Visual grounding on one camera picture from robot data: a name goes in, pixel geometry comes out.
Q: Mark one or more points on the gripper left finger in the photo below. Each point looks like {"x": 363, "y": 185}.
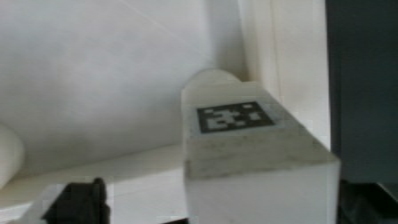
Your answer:
{"x": 80, "y": 207}

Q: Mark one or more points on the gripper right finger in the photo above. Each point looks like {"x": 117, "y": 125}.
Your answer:
{"x": 366, "y": 204}

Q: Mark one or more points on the white table leg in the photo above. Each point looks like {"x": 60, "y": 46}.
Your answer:
{"x": 261, "y": 172}

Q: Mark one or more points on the white square tabletop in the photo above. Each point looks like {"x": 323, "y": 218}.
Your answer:
{"x": 98, "y": 56}

